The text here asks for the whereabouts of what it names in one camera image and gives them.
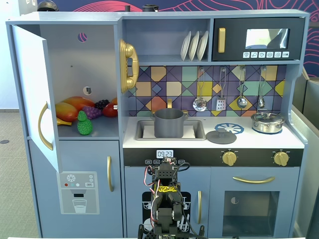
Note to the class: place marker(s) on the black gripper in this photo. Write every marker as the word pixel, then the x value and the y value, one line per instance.
pixel 166 162

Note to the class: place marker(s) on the green toy pineapple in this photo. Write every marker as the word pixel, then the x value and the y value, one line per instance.
pixel 84 125

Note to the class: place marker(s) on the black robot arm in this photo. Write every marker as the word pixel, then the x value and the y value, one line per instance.
pixel 167 199

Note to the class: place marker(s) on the blue cabinet door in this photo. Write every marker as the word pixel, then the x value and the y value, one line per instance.
pixel 32 87

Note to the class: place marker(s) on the digital clock display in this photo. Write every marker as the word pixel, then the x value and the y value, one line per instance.
pixel 165 154

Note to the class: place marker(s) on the gray plastic pot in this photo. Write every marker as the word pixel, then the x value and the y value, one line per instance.
pixel 169 124

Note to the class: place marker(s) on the blue dishwasher door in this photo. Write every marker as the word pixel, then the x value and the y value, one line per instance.
pixel 134 184

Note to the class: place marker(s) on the gray toy sink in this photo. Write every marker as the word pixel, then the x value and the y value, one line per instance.
pixel 199 129

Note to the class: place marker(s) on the gray pot lid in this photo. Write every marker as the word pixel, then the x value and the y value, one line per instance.
pixel 221 138

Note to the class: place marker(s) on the gold toy faucet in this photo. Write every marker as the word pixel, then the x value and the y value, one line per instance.
pixel 169 103

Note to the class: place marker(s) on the gold stove knob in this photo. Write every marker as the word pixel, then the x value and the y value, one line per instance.
pixel 229 158
pixel 281 158

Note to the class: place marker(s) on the metal skimmer spoon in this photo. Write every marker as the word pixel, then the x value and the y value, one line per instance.
pixel 199 104

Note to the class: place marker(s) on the red toy fruit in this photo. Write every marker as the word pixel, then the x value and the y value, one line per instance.
pixel 109 110

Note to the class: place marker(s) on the metal slotted spatula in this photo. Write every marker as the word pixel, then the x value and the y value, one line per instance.
pixel 221 104

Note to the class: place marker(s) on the orange toy fruit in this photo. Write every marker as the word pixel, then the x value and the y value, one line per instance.
pixel 114 100

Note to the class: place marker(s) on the blue fridge door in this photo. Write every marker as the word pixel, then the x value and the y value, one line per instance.
pixel 82 156

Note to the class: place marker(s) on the dark toy grapes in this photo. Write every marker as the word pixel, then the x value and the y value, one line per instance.
pixel 101 104

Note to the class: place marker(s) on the purple toy grapes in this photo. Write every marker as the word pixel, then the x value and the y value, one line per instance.
pixel 92 112

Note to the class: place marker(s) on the metal ladle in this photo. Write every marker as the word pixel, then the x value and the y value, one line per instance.
pixel 242 102

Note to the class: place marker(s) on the gray ice dispenser sticker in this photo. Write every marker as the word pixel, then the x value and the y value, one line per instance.
pixel 79 199

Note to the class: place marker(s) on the gold toy telephone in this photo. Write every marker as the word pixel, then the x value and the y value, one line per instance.
pixel 128 64

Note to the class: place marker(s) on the large red orange mango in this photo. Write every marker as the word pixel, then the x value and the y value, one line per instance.
pixel 79 102

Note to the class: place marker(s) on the stainless steel pot lid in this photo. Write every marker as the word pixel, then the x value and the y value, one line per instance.
pixel 268 117

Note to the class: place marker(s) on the metal serving spoon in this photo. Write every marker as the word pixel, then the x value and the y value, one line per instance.
pixel 261 102

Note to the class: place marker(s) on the yellow toy banana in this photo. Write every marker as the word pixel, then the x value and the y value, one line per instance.
pixel 63 122

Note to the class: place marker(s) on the white toy plate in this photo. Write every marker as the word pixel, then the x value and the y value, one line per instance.
pixel 202 46
pixel 185 47
pixel 193 47

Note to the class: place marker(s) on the blue oven door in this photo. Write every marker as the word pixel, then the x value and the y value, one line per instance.
pixel 286 211

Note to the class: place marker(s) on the gray desk divider panel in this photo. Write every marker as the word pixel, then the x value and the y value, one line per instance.
pixel 305 154

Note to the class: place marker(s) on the black toy microwave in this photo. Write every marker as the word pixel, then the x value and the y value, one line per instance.
pixel 234 39

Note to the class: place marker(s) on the black round container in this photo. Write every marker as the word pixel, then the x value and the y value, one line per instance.
pixel 149 8

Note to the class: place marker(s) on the small black cylinder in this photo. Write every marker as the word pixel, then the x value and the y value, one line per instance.
pixel 127 8

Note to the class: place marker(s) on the round floor cover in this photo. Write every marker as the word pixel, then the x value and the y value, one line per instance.
pixel 4 142

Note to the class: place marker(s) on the blue toy play kitchen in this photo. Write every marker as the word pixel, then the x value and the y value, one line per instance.
pixel 74 17

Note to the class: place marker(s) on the black helmet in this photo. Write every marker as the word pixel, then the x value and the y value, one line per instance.
pixel 47 6

